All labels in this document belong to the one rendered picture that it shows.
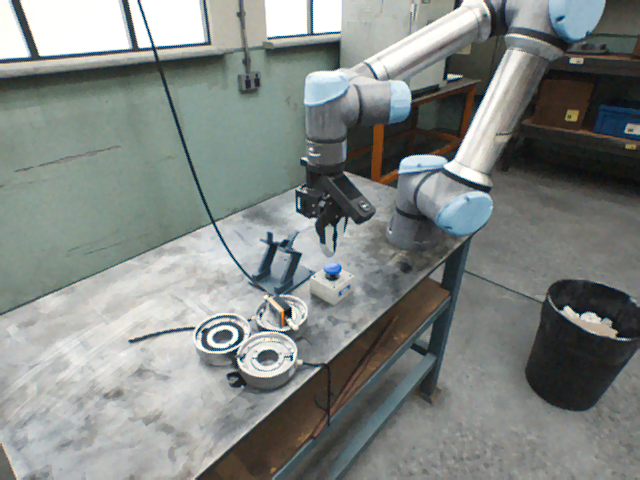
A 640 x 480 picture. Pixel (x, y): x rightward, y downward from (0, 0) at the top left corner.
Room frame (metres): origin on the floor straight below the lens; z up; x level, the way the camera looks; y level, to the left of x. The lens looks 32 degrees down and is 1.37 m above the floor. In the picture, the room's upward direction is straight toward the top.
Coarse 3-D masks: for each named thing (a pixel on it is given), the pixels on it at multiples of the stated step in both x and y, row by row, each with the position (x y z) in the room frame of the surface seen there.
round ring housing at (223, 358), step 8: (208, 320) 0.57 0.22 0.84; (216, 320) 0.58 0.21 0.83; (224, 320) 0.58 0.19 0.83; (232, 320) 0.58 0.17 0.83; (240, 320) 0.58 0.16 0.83; (200, 328) 0.55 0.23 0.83; (216, 328) 0.56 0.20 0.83; (224, 328) 0.56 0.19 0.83; (232, 328) 0.56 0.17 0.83; (248, 328) 0.55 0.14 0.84; (200, 336) 0.54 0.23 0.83; (208, 336) 0.54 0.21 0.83; (216, 336) 0.55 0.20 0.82; (224, 336) 0.56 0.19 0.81; (232, 336) 0.55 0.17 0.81; (248, 336) 0.53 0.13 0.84; (200, 344) 0.52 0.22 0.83; (216, 344) 0.52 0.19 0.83; (224, 344) 0.52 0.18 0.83; (240, 344) 0.51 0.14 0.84; (200, 352) 0.49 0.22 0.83; (208, 352) 0.49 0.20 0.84; (216, 352) 0.49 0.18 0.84; (224, 352) 0.49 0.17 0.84; (232, 352) 0.49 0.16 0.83; (208, 360) 0.49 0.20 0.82; (216, 360) 0.48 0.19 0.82; (224, 360) 0.49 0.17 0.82; (232, 360) 0.49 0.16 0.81
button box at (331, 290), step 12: (312, 276) 0.71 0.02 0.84; (324, 276) 0.71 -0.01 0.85; (336, 276) 0.70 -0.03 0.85; (348, 276) 0.71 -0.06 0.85; (312, 288) 0.70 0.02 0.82; (324, 288) 0.67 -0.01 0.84; (336, 288) 0.66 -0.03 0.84; (348, 288) 0.69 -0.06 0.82; (324, 300) 0.67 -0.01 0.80; (336, 300) 0.66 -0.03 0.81
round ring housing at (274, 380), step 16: (256, 336) 0.53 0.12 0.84; (272, 336) 0.53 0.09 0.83; (240, 352) 0.49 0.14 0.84; (256, 352) 0.50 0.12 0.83; (272, 352) 0.50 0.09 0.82; (240, 368) 0.46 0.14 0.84; (256, 368) 0.46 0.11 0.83; (272, 368) 0.46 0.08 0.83; (288, 368) 0.45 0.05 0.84; (256, 384) 0.44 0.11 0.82; (272, 384) 0.44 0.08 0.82
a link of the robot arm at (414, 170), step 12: (420, 156) 0.98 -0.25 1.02; (432, 156) 0.97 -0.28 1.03; (408, 168) 0.92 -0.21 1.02; (420, 168) 0.90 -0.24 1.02; (432, 168) 0.89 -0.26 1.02; (408, 180) 0.91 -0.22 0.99; (420, 180) 0.88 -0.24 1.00; (408, 192) 0.90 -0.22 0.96; (396, 204) 0.95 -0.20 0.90; (408, 204) 0.91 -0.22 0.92
